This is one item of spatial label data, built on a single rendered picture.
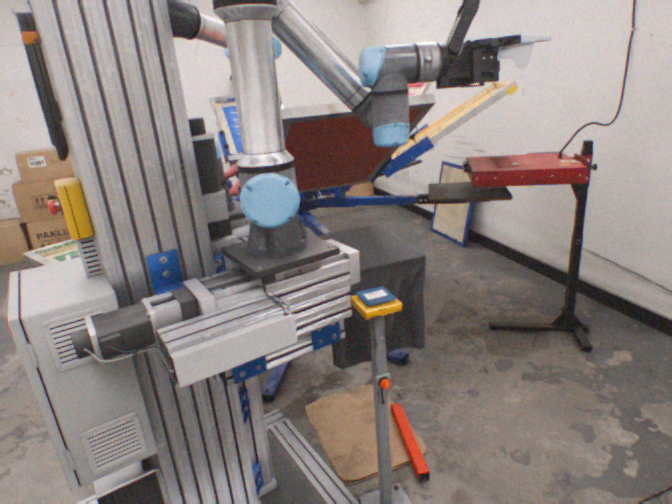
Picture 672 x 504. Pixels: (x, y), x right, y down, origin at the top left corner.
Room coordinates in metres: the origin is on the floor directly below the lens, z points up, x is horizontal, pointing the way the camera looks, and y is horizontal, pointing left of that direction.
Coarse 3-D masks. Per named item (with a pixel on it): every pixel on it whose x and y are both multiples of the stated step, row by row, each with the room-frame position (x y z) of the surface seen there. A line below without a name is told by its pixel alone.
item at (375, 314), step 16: (352, 304) 1.39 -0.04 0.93; (384, 304) 1.32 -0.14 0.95; (400, 304) 1.32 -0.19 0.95; (384, 336) 1.35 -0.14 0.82; (384, 352) 1.35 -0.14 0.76; (384, 368) 1.35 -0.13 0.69; (384, 400) 1.35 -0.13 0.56; (384, 416) 1.35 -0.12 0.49; (384, 432) 1.34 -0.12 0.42; (384, 448) 1.34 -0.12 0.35; (384, 464) 1.34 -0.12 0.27; (384, 480) 1.34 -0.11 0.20; (368, 496) 1.44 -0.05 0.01; (384, 496) 1.34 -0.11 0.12; (400, 496) 1.43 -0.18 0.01
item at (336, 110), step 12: (420, 96) 1.78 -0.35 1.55; (432, 96) 1.79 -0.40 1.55; (288, 108) 1.63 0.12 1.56; (300, 108) 1.64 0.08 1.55; (312, 108) 1.65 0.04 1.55; (324, 108) 1.66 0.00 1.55; (336, 108) 1.67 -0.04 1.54; (348, 108) 1.68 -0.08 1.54; (420, 108) 1.79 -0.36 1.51; (288, 120) 1.62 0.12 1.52; (300, 120) 1.64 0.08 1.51; (312, 120) 1.66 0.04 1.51; (420, 120) 1.89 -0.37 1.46; (288, 132) 1.69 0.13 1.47; (300, 192) 2.29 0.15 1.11
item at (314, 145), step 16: (304, 128) 1.70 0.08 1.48; (320, 128) 1.73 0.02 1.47; (336, 128) 1.76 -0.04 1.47; (352, 128) 1.80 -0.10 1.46; (288, 144) 1.78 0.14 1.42; (304, 144) 1.81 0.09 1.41; (320, 144) 1.85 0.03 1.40; (336, 144) 1.89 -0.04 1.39; (304, 160) 1.95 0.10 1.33; (320, 160) 1.99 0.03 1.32; (304, 176) 2.11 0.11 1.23; (320, 176) 2.16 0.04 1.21
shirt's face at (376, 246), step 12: (360, 228) 2.13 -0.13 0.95; (372, 228) 2.12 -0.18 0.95; (336, 240) 1.99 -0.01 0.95; (348, 240) 1.97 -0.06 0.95; (360, 240) 1.96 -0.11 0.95; (372, 240) 1.95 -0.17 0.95; (384, 240) 1.93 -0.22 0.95; (396, 240) 1.92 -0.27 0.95; (360, 252) 1.81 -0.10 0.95; (372, 252) 1.80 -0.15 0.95; (384, 252) 1.79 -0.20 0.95; (396, 252) 1.78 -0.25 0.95; (408, 252) 1.77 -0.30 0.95; (420, 252) 1.76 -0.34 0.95; (360, 264) 1.68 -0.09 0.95; (372, 264) 1.67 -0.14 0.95
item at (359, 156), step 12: (360, 132) 1.84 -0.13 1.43; (348, 144) 1.92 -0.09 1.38; (360, 144) 1.95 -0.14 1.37; (372, 144) 1.98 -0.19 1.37; (348, 156) 2.03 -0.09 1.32; (360, 156) 2.06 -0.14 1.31; (372, 156) 2.10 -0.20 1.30; (384, 156) 2.14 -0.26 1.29; (336, 168) 2.12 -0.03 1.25; (348, 168) 2.16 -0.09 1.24; (360, 168) 2.20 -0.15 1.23; (372, 168) 2.24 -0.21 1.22; (324, 180) 2.22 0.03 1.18; (336, 180) 2.26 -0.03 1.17; (348, 180) 2.31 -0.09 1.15; (360, 180) 2.35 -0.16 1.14
